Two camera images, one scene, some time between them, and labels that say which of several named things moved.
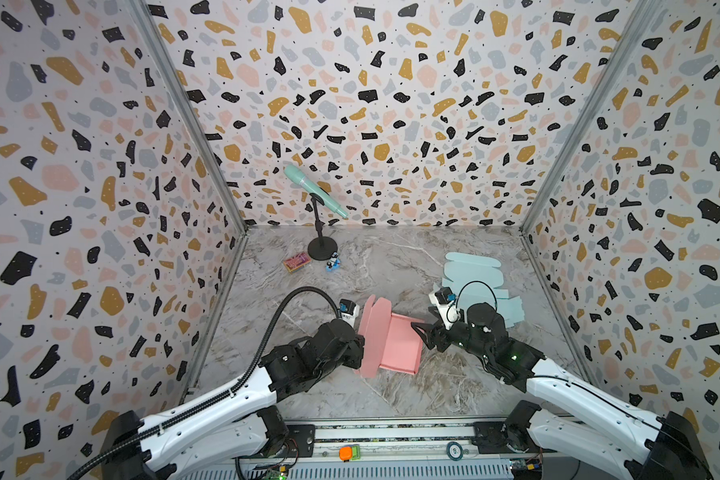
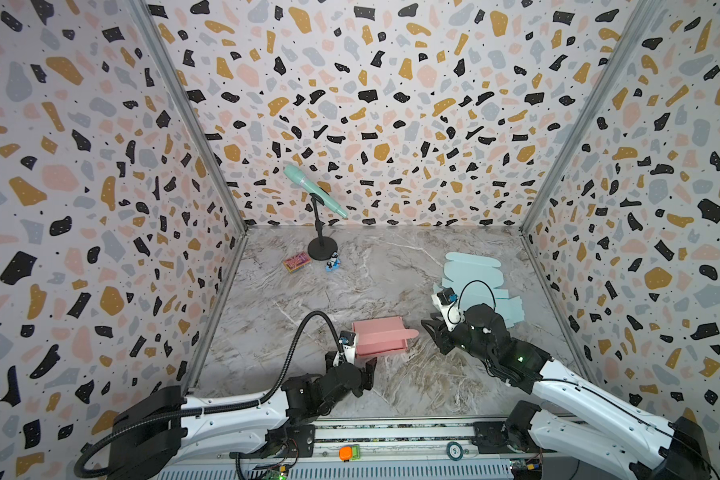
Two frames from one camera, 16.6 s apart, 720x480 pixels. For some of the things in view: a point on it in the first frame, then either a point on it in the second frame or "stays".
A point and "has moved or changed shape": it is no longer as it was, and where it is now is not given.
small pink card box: x=295 y=262 stays
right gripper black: x=442 y=335 stays
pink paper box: x=391 y=341 has moved or changed shape
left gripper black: x=354 y=346 → x=360 y=372
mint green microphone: x=295 y=174 stays
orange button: x=346 y=453 stays
